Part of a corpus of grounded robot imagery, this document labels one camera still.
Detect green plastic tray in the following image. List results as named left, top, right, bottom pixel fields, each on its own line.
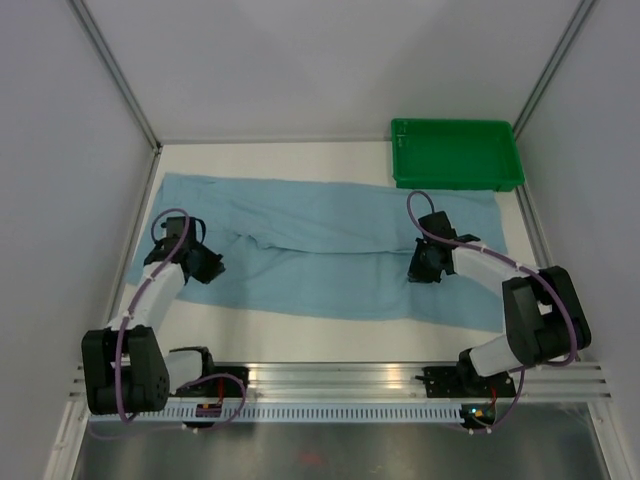
left=390, top=118, right=525, bottom=192

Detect aluminium mounting rail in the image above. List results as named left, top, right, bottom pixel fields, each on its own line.
left=69, top=360, right=614, bottom=404

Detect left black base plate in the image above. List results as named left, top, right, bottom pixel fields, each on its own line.
left=174, top=365, right=250, bottom=400

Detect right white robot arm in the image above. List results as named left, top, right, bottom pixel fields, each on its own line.
left=408, top=211, right=592, bottom=396

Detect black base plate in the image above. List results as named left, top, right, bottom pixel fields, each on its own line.
left=414, top=366, right=516, bottom=400
left=174, top=365, right=250, bottom=400

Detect light blue trousers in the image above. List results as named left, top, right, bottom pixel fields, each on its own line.
left=151, top=173, right=503, bottom=332

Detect aluminium frame post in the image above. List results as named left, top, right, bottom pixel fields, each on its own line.
left=512, top=0, right=599, bottom=139
left=67, top=0, right=162, bottom=153

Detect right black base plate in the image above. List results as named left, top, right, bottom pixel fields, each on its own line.
left=414, top=366, right=516, bottom=400

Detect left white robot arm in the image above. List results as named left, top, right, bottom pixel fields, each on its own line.
left=81, top=208, right=225, bottom=423

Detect right aluminium frame post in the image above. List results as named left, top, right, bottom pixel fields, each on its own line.
left=512, top=0, right=599, bottom=139

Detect white slotted cable duct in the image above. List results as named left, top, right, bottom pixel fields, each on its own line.
left=137, top=402, right=462, bottom=424

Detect left aluminium frame post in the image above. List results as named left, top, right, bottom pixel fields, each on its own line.
left=67, top=0, right=162, bottom=153

